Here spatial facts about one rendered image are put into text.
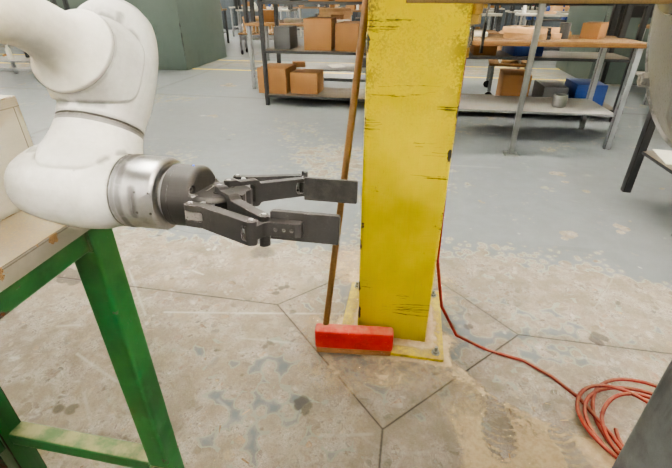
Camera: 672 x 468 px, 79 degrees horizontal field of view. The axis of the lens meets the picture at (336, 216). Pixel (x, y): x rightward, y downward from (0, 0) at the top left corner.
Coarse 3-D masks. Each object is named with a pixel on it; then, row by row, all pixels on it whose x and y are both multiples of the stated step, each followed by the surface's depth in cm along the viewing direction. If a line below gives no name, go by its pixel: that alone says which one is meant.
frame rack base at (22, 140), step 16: (0, 96) 63; (0, 112) 62; (16, 112) 64; (0, 128) 62; (16, 128) 64; (0, 144) 62; (16, 144) 64; (32, 144) 67; (0, 160) 62; (0, 176) 62; (0, 192) 63; (0, 208) 63; (16, 208) 66
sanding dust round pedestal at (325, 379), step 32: (320, 320) 176; (288, 352) 161; (320, 352) 160; (448, 352) 160; (480, 352) 161; (320, 384) 147; (352, 384) 147; (384, 384) 147; (416, 384) 147; (448, 384) 147; (480, 384) 147; (448, 416) 136; (480, 416) 136; (512, 416) 136; (544, 416) 136; (576, 416) 136; (608, 416) 136; (480, 448) 126; (512, 448) 127; (544, 448) 126; (576, 448) 126
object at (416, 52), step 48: (384, 0) 108; (384, 48) 114; (432, 48) 112; (384, 96) 120; (432, 96) 118; (384, 144) 127; (432, 144) 124; (384, 192) 135; (432, 192) 131; (384, 240) 143; (432, 240) 140; (384, 288) 153; (432, 288) 150
